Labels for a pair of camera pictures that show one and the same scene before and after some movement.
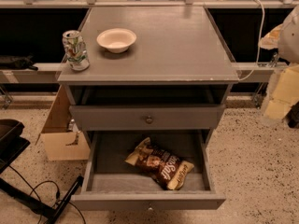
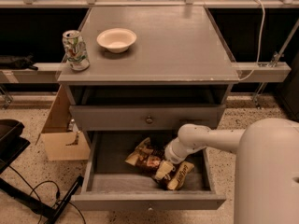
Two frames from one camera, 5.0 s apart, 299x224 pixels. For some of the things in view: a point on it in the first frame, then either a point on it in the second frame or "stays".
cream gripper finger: [270, 41] to [176, 153]
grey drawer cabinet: [158, 81] stays
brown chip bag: [166, 169] stays
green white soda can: [75, 49] stays
